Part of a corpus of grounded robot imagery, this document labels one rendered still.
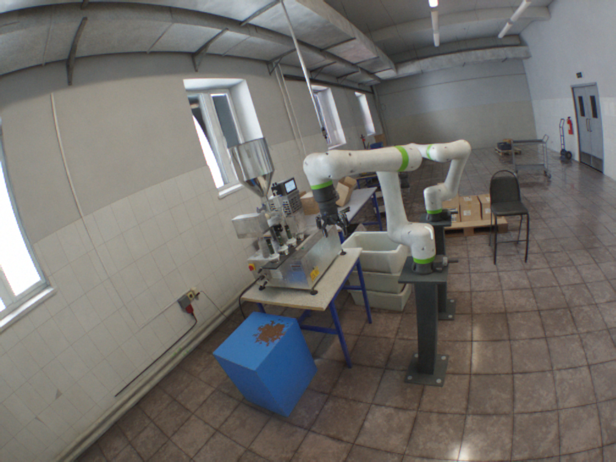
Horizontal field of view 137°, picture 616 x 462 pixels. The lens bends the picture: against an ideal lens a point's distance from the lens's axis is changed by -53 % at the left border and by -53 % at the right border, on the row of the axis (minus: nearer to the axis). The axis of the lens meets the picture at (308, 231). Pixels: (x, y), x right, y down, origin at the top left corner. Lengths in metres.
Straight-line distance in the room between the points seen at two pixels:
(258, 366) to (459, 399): 1.34
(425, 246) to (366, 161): 0.56
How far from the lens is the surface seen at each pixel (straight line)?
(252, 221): 1.75
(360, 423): 1.90
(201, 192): 3.15
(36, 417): 2.99
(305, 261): 1.68
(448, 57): 10.59
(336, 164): 0.90
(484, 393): 2.00
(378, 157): 1.03
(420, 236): 1.30
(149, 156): 2.93
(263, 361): 1.65
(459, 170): 1.90
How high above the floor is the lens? 1.70
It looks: 19 degrees down
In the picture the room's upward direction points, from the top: 17 degrees counter-clockwise
